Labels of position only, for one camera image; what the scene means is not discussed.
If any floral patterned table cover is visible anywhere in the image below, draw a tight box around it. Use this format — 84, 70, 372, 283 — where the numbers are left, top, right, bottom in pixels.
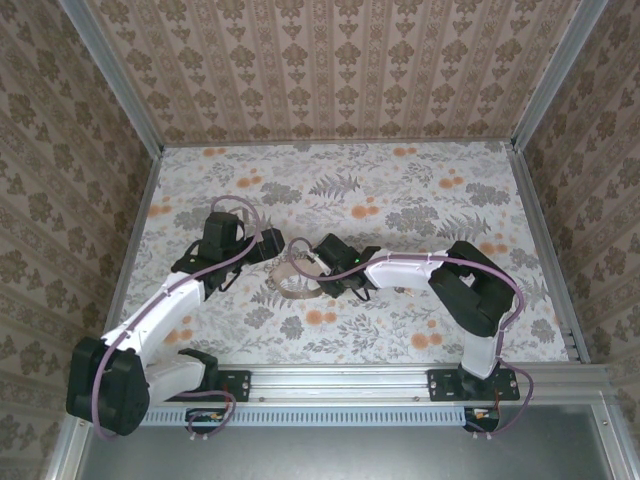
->
107, 141, 576, 367

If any grey metal front panel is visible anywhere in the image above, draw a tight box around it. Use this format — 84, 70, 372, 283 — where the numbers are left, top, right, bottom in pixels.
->
44, 402, 640, 480

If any aluminium table side rail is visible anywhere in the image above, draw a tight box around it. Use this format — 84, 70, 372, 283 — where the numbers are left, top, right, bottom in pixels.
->
102, 147, 165, 351
502, 141, 592, 365

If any aluminium mounting rail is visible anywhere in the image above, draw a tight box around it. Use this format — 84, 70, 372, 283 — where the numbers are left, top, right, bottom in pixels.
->
144, 364, 612, 402

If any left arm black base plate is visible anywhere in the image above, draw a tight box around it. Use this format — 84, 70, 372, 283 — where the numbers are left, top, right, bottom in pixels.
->
205, 368, 251, 403

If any white slotted cable duct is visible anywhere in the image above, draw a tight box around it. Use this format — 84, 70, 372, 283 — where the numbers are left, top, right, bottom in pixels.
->
139, 405, 467, 427

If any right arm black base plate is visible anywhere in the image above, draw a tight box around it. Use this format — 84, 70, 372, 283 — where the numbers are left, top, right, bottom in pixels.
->
427, 368, 520, 403

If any black connector box with wires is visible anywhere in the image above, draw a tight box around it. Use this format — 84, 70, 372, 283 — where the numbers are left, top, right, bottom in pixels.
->
185, 407, 227, 434
463, 405, 502, 433

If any aluminium frame post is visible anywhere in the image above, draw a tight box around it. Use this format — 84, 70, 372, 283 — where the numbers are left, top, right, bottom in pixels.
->
59, 0, 166, 157
509, 0, 612, 154

